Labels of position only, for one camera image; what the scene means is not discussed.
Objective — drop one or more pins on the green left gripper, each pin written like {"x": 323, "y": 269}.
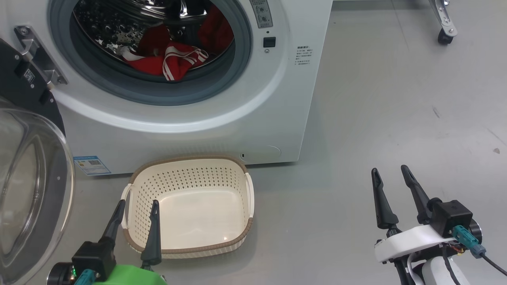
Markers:
{"x": 130, "y": 277}

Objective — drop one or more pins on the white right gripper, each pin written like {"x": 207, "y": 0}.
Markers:
{"x": 412, "y": 241}

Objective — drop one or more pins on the black glass washer door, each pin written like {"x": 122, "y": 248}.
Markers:
{"x": 23, "y": 198}

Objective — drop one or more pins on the red garment with white stripes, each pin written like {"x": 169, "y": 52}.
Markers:
{"x": 150, "y": 63}

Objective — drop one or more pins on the cream perforated laundry basket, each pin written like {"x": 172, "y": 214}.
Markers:
{"x": 198, "y": 213}

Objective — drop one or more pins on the white front-load washing machine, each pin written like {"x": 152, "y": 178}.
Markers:
{"x": 178, "y": 134}

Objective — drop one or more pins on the metal washing machine door hinge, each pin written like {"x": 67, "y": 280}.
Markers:
{"x": 39, "y": 55}

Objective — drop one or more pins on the stainless steel washing machine drum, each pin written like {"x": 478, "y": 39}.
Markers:
{"x": 107, "y": 27}

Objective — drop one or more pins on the black door latch socket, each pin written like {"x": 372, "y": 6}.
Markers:
{"x": 269, "y": 42}

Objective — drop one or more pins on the blue energy label sticker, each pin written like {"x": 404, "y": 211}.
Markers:
{"x": 92, "y": 165}

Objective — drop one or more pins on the round white filter cover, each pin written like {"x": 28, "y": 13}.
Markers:
{"x": 267, "y": 153}

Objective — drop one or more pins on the small black text sticker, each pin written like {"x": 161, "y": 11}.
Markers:
{"x": 303, "y": 55}

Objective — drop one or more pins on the metal leg with caster wheel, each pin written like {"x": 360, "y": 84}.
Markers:
{"x": 445, "y": 19}

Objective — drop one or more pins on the small white QR sticker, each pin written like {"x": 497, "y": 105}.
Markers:
{"x": 28, "y": 75}

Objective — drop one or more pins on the grey warning label sticker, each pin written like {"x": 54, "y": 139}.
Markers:
{"x": 261, "y": 14}

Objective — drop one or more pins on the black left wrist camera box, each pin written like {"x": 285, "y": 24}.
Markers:
{"x": 93, "y": 259}

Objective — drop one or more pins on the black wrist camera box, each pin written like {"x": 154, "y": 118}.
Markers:
{"x": 451, "y": 217}
{"x": 93, "y": 259}

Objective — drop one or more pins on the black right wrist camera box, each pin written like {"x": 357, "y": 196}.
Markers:
{"x": 451, "y": 217}

